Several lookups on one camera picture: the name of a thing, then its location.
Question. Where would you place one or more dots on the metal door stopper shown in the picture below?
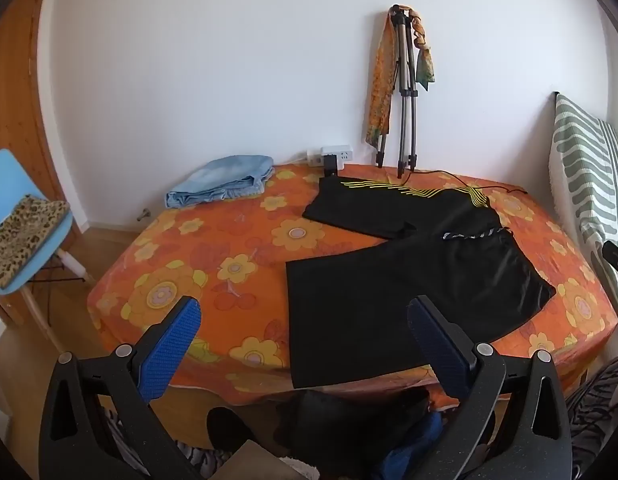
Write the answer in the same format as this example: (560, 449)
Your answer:
(144, 214)

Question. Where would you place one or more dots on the grey folded tripod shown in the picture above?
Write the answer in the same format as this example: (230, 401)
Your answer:
(405, 110)

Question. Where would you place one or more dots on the green patterned scarf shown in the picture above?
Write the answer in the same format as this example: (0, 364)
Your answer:
(423, 62)

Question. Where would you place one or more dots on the green white striped pillow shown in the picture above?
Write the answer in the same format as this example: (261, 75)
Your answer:
(584, 160)

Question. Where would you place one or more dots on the dark cloth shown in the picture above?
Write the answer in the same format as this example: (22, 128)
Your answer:
(349, 425)

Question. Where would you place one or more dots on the orange patterned scarf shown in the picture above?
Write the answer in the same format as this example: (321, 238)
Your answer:
(381, 90)

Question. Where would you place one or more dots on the light blue chair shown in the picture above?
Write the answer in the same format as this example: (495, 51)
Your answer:
(19, 170)

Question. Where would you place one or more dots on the leopard print cushion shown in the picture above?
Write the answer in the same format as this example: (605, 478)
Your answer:
(24, 235)

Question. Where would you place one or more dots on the brown cardboard box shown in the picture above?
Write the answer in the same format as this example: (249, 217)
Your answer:
(261, 465)

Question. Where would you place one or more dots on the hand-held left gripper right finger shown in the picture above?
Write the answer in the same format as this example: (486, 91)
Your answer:
(441, 345)

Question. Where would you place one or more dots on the person's grey striped dress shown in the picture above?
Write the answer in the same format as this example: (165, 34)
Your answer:
(599, 400)

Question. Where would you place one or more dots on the white power strip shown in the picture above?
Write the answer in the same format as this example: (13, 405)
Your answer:
(315, 156)

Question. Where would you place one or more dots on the folded light blue jeans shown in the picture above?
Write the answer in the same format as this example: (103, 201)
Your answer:
(221, 180)

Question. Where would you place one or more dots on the orange floral bedsheet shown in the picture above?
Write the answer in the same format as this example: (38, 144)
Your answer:
(209, 240)

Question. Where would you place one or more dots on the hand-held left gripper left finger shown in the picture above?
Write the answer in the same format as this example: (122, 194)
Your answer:
(171, 342)

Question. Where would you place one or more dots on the blue cloth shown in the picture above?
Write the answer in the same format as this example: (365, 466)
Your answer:
(414, 450)

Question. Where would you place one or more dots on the black power adapter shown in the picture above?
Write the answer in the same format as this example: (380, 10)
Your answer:
(331, 166)

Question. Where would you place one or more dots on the black t-shirt with yellow stripes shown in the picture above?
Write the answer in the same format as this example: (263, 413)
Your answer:
(389, 280)

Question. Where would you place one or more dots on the wooden door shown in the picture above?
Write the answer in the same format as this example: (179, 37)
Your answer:
(26, 85)

